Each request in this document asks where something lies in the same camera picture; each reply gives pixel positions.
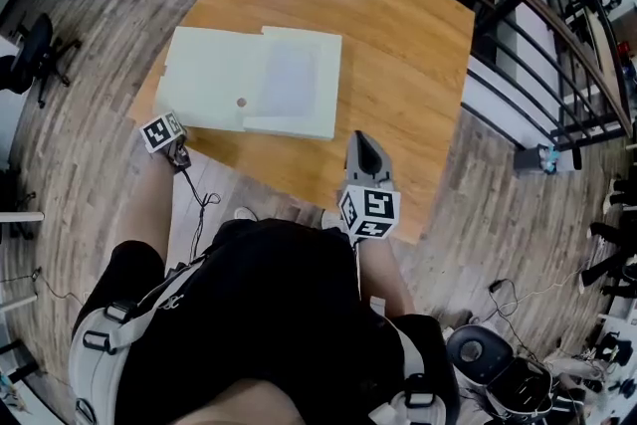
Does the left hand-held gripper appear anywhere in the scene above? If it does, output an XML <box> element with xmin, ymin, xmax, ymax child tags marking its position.
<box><xmin>139</xmin><ymin>110</ymin><xmax>194</xmax><ymax>172</ymax></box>

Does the person's black clothing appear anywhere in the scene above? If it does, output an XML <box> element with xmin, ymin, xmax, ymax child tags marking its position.
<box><xmin>72</xmin><ymin>217</ymin><xmax>462</xmax><ymax>425</ymax></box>

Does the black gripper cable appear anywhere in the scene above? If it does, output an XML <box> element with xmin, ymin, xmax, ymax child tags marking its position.
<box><xmin>178</xmin><ymin>165</ymin><xmax>222</xmax><ymax>265</ymax></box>

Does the black office chair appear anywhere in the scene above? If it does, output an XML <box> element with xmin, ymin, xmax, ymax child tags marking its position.
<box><xmin>0</xmin><ymin>11</ymin><xmax>84</xmax><ymax>109</ymax></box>

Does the black grey swivel chair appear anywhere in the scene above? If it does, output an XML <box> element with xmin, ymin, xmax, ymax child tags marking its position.
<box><xmin>444</xmin><ymin>322</ymin><xmax>555</xmax><ymax>425</ymax></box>

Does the pale white folder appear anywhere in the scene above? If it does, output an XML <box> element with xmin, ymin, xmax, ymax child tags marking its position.
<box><xmin>153</xmin><ymin>25</ymin><xmax>344</xmax><ymax>142</ymax></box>

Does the person's left forearm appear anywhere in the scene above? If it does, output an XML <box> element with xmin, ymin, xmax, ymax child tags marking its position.
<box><xmin>117</xmin><ymin>147</ymin><xmax>176</xmax><ymax>268</ymax></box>

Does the white strap harness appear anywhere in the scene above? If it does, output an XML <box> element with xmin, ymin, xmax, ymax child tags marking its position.
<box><xmin>67</xmin><ymin>258</ymin><xmax>208</xmax><ymax>425</ymax></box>

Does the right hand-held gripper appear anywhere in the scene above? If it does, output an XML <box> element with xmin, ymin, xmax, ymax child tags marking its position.
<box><xmin>337</xmin><ymin>129</ymin><xmax>402</xmax><ymax>242</ymax></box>

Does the black power adapter with cable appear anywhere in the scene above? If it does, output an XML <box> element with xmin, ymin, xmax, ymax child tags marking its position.
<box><xmin>485</xmin><ymin>263</ymin><xmax>601</xmax><ymax>322</ymax></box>

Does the person's white right shoe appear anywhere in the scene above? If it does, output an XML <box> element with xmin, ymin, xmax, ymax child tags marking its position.
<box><xmin>319</xmin><ymin>209</ymin><xmax>346</xmax><ymax>231</ymax></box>

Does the person's right forearm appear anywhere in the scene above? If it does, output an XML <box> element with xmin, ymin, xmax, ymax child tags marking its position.
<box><xmin>354</xmin><ymin>236</ymin><xmax>417</xmax><ymax>317</ymax></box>

